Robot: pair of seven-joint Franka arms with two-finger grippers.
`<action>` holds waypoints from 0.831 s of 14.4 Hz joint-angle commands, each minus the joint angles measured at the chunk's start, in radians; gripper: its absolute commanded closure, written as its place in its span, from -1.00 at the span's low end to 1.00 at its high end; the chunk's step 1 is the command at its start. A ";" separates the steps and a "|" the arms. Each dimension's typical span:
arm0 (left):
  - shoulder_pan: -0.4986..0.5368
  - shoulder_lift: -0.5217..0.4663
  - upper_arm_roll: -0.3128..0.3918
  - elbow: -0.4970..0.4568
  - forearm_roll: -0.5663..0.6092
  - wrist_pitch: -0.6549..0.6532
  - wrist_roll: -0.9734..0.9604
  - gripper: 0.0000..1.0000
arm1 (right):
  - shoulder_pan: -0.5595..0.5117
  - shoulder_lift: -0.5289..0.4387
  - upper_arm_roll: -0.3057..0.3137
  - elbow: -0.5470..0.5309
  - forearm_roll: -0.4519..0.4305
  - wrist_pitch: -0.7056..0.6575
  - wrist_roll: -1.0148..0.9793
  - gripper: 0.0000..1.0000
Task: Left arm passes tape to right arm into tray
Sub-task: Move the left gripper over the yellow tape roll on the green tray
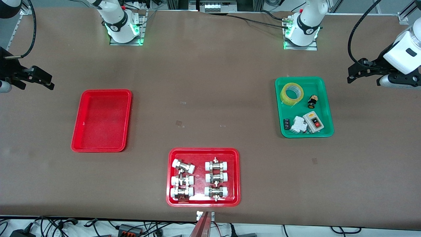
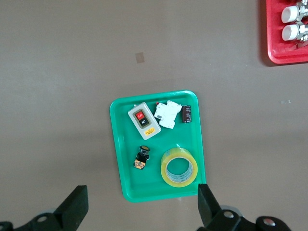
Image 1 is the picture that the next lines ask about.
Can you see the aluminium frame profile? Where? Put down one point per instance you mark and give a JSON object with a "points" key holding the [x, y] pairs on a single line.
{"points": [[408, 13]]}

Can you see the metal fitting with white caps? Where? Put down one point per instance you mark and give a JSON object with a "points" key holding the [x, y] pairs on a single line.
{"points": [[182, 193], [182, 180], [216, 177], [216, 192], [216, 165], [183, 166]]}

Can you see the grey terminal block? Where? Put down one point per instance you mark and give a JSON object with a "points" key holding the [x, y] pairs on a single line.
{"points": [[217, 6]]}

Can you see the aluminium camera mount post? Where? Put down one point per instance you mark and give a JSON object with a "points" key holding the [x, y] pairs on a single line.
{"points": [[203, 227]]}

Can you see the black push button switch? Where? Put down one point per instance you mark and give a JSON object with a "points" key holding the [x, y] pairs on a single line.
{"points": [[312, 102]]}

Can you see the yellow packing tape roll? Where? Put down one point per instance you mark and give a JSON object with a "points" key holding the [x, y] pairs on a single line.
{"points": [[285, 97]]}

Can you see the red plastic tray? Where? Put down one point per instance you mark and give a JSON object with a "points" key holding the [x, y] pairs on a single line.
{"points": [[102, 121], [201, 154]]}

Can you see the aluminium corner bracket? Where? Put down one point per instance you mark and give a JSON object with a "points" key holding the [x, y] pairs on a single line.
{"points": [[27, 10]]}

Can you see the white circuit breaker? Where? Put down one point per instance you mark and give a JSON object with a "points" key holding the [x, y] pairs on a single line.
{"points": [[298, 124]]}

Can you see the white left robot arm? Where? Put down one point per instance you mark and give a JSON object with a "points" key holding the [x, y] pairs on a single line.
{"points": [[304, 26]]}

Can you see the black orange connector box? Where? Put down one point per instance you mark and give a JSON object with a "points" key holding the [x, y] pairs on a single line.
{"points": [[131, 229]]}

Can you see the grey on-off switch box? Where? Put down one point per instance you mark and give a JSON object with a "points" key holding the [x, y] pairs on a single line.
{"points": [[314, 121]]}

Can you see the black power adapter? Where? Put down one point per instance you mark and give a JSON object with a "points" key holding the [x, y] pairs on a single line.
{"points": [[21, 233]]}

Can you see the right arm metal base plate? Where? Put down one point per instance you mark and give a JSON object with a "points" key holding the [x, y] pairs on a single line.
{"points": [[142, 29]]}

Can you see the black power plug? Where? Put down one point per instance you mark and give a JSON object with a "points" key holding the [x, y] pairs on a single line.
{"points": [[241, 234]]}

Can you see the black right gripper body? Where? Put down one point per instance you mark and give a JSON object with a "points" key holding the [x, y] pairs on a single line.
{"points": [[9, 69]]}

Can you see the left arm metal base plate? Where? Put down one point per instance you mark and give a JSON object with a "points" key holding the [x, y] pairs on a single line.
{"points": [[314, 47]]}

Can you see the small black terminal block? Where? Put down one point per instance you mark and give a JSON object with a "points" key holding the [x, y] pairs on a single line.
{"points": [[286, 124]]}

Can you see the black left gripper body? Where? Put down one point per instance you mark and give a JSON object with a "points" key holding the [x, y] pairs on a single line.
{"points": [[376, 66]]}

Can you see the aluminium frame strut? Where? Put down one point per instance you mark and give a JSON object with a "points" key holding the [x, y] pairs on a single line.
{"points": [[337, 6]]}

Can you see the green plastic tray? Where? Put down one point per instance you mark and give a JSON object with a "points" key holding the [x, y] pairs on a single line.
{"points": [[315, 89]]}

